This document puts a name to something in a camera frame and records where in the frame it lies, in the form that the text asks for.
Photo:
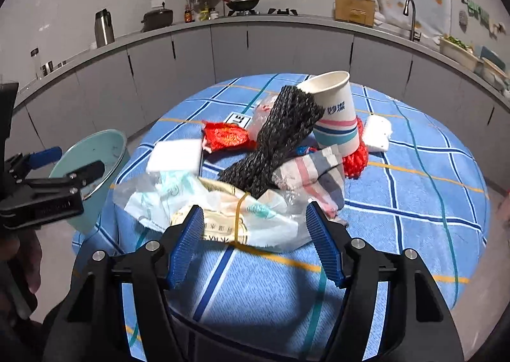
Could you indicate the teal plastic bin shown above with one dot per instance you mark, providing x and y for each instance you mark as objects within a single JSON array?
[{"x": 111, "y": 152}]

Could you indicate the person's left hand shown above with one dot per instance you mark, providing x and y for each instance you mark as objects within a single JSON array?
[{"x": 28, "y": 266}]

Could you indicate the glass jar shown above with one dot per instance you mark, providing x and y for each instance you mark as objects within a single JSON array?
[{"x": 36, "y": 65}]

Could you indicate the white striped paper cup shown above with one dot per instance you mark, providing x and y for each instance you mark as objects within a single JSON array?
[{"x": 336, "y": 122}]

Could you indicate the cardboard box on counter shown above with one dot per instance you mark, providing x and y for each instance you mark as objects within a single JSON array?
[{"x": 354, "y": 9}]

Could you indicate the white sponge cloth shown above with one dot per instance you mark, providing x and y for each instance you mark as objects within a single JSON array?
[{"x": 378, "y": 132}]

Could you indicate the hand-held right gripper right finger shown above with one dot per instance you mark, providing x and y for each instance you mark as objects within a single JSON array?
[{"x": 324, "y": 250}]

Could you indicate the white foam block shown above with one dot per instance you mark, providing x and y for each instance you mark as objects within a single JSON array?
[{"x": 173, "y": 156}]

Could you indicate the hanging rag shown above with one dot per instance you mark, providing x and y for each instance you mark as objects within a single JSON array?
[{"x": 499, "y": 28}]

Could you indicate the black foam net sleeve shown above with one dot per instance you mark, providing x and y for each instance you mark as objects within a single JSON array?
[{"x": 279, "y": 134}]

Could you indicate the white basin with greens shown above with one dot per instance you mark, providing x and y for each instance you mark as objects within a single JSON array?
[{"x": 458, "y": 55}]

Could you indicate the white printed tag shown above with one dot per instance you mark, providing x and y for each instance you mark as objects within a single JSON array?
[{"x": 239, "y": 120}]

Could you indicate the red mesh net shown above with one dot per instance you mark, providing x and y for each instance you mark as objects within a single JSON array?
[{"x": 354, "y": 160}]

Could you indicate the steel thermos jug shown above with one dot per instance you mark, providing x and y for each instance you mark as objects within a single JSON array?
[{"x": 104, "y": 29}]

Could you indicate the clear bag with red print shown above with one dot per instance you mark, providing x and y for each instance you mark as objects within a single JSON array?
[
  {"x": 259, "y": 115},
  {"x": 225, "y": 134}
]

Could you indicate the stacked plastic basins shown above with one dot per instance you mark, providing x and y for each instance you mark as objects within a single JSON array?
[{"x": 492, "y": 67}]

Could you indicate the metal spice rack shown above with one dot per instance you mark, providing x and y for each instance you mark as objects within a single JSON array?
[{"x": 205, "y": 3}]

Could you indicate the dark kitchen faucet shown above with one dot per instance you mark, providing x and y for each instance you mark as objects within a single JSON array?
[{"x": 411, "y": 13}]

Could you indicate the clear printed plastic bag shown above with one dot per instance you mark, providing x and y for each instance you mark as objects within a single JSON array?
[{"x": 259, "y": 222}]

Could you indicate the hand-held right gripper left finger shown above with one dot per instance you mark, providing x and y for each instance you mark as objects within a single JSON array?
[{"x": 187, "y": 242}]

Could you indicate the hanging round scrubber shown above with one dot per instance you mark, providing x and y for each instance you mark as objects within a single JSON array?
[{"x": 463, "y": 20}]

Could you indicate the grey kitchen counter cabinets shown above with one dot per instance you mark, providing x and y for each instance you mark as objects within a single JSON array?
[{"x": 279, "y": 51}]

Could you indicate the black wok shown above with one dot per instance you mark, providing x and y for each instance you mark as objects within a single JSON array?
[{"x": 243, "y": 4}]

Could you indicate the dark sauce bottle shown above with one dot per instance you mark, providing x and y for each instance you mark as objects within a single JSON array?
[{"x": 188, "y": 15}]

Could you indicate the striped fabric cloth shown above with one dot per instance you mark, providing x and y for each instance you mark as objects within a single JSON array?
[{"x": 310, "y": 176}]

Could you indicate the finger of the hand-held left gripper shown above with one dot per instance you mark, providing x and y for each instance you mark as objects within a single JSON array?
[
  {"x": 46, "y": 156},
  {"x": 89, "y": 170}
]

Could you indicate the blue plaid tablecloth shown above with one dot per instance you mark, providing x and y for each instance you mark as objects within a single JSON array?
[{"x": 398, "y": 206}]

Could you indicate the gas stove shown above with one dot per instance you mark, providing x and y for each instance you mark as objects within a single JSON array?
[{"x": 283, "y": 11}]

